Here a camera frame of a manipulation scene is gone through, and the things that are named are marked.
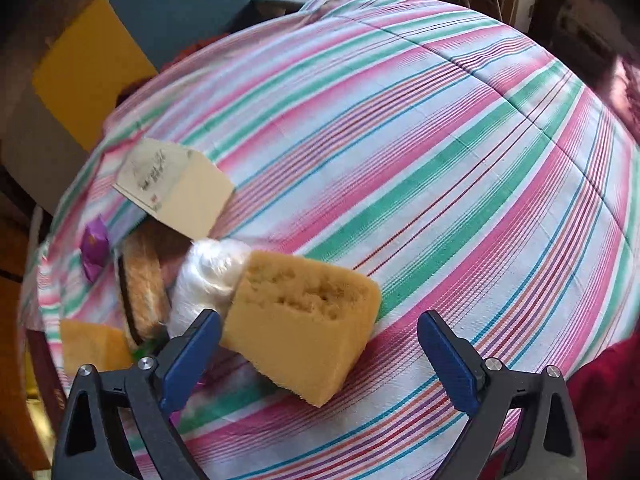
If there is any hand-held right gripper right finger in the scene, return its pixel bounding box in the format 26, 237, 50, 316
416, 310, 588, 480

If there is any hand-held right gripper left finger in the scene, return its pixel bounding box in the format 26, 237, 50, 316
52, 309, 223, 480

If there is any green label packet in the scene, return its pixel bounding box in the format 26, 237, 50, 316
131, 337, 168, 361

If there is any wooden scrub brush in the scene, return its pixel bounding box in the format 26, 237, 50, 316
114, 222, 193, 351

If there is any yellow sponge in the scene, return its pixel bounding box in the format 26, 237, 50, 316
220, 250, 383, 408
60, 320, 133, 376

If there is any purple wrapper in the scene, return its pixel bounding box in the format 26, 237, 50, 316
80, 214, 110, 283

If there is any cream cardboard box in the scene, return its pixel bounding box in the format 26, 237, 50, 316
111, 137, 237, 238

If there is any crimson red cloth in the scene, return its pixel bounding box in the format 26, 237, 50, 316
570, 340, 640, 480

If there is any wooden cabinet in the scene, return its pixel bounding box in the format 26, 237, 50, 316
0, 210, 56, 466

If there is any striped pink green cloth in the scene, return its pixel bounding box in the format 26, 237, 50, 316
20, 0, 640, 480

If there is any grey yellow blue chair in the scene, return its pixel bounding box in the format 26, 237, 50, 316
0, 0, 301, 211

